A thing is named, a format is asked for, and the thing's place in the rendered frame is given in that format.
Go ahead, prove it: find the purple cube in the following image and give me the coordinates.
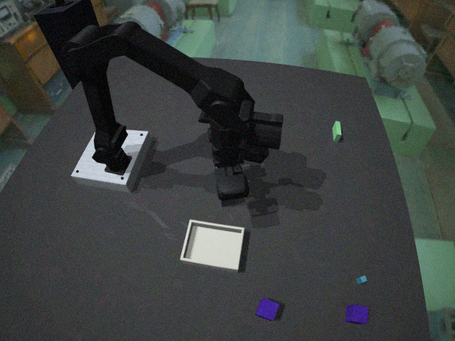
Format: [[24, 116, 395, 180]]
[[255, 298, 279, 321], [345, 304, 369, 325]]

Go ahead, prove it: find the small teal block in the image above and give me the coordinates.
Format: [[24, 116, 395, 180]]
[[356, 276, 367, 284]]

